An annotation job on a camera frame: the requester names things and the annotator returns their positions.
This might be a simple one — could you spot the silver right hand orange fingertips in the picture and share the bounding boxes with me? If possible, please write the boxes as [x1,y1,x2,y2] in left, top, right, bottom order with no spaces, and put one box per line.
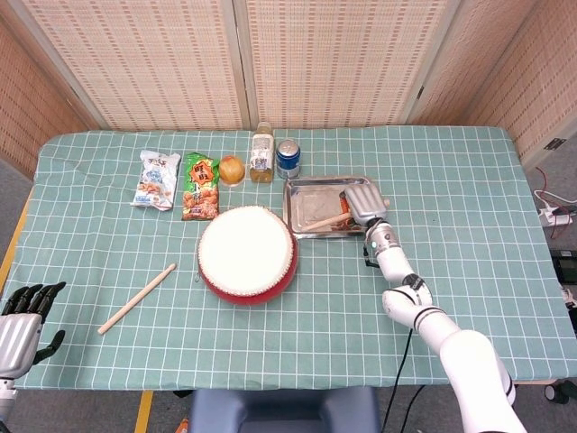
[333,185,391,233]

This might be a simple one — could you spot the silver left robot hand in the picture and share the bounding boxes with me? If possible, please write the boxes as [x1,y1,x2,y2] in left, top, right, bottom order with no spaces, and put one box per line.
[0,281,68,378]

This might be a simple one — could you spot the wooden drumstick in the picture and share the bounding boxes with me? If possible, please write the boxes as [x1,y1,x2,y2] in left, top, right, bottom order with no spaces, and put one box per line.
[96,263,178,336]
[300,211,353,233]

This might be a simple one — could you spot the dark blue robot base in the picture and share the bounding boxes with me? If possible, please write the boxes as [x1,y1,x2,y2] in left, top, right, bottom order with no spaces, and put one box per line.
[188,386,383,433]

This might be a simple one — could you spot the steel rectangular tray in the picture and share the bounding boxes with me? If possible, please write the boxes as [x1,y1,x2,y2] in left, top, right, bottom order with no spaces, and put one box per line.
[282,175,381,239]

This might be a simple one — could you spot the red drum white skin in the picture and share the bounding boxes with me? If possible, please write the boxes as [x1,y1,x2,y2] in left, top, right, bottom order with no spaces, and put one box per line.
[197,206,299,307]

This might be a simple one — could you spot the green checked tablecloth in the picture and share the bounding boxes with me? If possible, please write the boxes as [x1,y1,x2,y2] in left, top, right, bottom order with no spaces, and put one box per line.
[0,124,577,392]

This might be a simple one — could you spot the blue soda can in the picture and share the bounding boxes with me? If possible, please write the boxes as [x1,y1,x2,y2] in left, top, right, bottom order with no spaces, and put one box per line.
[275,139,302,180]

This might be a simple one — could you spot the tea bottle white label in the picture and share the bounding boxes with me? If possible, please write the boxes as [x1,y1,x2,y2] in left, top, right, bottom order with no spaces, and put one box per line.
[249,121,275,184]

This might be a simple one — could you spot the yellow red apple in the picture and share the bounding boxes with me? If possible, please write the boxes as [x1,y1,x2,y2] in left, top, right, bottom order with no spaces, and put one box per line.
[218,154,246,187]

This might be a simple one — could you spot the bamboo folding screen panel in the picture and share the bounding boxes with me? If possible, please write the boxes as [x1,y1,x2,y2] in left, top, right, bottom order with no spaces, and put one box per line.
[11,0,252,133]
[468,0,577,170]
[400,0,542,127]
[232,0,454,130]
[0,8,103,181]

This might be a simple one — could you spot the green snack bag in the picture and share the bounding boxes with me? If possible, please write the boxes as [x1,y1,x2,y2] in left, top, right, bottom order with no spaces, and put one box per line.
[180,152,221,222]

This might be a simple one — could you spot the white power strip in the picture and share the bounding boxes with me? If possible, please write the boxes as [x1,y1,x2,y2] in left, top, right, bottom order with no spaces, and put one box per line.
[538,205,574,227]

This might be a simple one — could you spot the black box device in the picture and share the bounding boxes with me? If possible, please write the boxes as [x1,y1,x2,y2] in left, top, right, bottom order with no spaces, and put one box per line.
[550,249,577,286]

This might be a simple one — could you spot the white snack bag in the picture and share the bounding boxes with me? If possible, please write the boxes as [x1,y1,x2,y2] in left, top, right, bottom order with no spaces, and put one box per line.
[130,149,182,212]

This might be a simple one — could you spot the black hanging arm cable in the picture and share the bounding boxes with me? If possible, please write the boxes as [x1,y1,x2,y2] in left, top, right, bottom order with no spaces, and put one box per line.
[380,327,427,433]

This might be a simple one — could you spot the white power cable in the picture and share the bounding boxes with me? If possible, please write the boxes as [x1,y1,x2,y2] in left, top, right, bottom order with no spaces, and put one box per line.
[534,188,577,213]

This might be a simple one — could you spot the thin red cable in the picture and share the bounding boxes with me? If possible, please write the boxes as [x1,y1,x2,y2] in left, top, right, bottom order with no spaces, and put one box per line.
[535,166,558,204]

